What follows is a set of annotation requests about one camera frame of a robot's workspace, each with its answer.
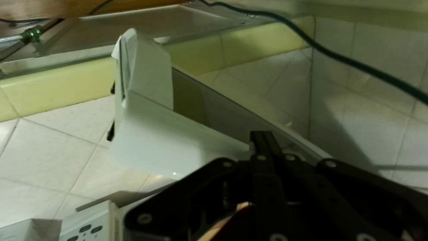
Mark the wooden window sill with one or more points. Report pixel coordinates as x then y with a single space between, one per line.
24 9

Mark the white microwave oven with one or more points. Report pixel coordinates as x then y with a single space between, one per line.
83 130

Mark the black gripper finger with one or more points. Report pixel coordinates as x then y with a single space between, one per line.
265 143
269 201

